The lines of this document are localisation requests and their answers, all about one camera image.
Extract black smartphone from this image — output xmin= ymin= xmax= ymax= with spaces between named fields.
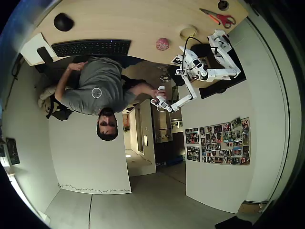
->
xmin=36 ymin=47 xmax=53 ymax=63

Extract person's right forearm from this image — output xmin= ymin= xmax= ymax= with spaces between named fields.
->
xmin=130 ymin=82 xmax=153 ymax=96

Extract black camera cable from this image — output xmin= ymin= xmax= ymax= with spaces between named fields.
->
xmin=181 ymin=36 xmax=210 ymax=72

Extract black office chair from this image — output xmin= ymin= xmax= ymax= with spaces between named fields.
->
xmin=34 ymin=56 xmax=81 ymax=91

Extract string light wire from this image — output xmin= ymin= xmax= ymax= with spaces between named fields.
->
xmin=57 ymin=182 xmax=132 ymax=194

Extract beige jacket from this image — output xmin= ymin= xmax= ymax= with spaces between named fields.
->
xmin=38 ymin=86 xmax=60 ymax=113

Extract beige masking tape roll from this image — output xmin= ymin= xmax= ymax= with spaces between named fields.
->
xmin=179 ymin=24 xmax=198 ymax=40

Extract black computer mouse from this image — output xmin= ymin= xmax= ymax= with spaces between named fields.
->
xmin=53 ymin=13 xmax=74 ymax=31

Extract person's right hand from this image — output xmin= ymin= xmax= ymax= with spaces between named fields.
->
xmin=149 ymin=86 xmax=165 ymax=101

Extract white leader arm with handle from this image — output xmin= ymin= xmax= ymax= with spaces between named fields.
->
xmin=150 ymin=74 xmax=198 ymax=113

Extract black bag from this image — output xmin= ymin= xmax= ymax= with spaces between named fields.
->
xmin=45 ymin=100 xmax=73 ymax=121

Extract man in grey T-shirt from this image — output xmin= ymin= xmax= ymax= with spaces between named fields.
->
xmin=54 ymin=56 xmax=136 ymax=141

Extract small photo collage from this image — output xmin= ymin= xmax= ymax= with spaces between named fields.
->
xmin=186 ymin=146 xmax=201 ymax=162
xmin=185 ymin=128 xmax=200 ymax=145

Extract red-handled scissors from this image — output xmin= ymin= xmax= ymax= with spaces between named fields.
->
xmin=199 ymin=8 xmax=237 ymax=30

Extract blue crate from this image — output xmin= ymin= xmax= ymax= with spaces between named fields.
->
xmin=166 ymin=156 xmax=186 ymax=167

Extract dark framed picture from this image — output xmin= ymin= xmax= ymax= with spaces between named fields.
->
xmin=6 ymin=137 xmax=21 ymax=166

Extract person's left forearm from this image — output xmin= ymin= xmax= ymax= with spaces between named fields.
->
xmin=54 ymin=68 xmax=72 ymax=100

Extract stainless steel fridge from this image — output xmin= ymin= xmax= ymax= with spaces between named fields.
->
xmin=151 ymin=100 xmax=173 ymax=144

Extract large photo collage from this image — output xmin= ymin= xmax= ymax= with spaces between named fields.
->
xmin=199 ymin=116 xmax=251 ymax=166

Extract black computer keyboard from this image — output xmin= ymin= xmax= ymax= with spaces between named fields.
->
xmin=51 ymin=39 xmax=132 ymax=58

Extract brown cardboard box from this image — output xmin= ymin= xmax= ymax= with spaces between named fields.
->
xmin=238 ymin=201 xmax=269 ymax=214

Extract person's left hand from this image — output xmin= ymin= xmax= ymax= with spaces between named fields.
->
xmin=66 ymin=61 xmax=88 ymax=72

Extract white paper sheet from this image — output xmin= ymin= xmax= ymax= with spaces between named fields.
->
xmin=20 ymin=32 xmax=59 ymax=66

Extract black desk pad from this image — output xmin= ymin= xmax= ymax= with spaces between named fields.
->
xmin=190 ymin=43 xmax=247 ymax=100

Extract thin black cable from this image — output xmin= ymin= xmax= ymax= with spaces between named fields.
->
xmin=10 ymin=53 xmax=26 ymax=81

